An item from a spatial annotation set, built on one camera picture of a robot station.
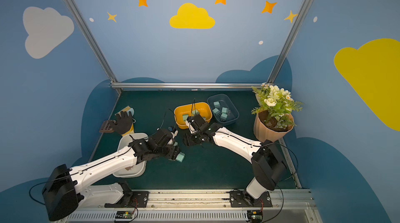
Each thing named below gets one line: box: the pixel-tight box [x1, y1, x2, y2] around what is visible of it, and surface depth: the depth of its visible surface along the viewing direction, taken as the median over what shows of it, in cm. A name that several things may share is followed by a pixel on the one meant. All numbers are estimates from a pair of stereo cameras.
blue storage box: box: [207, 93, 240, 126], surface depth 110 cm
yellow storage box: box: [173, 102, 213, 130], surface depth 109 cm
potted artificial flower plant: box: [251, 82, 304, 143], surface depth 81 cm
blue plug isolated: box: [221, 106, 231, 114], surface depth 110 cm
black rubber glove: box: [110, 110, 133, 135], surface depth 101 cm
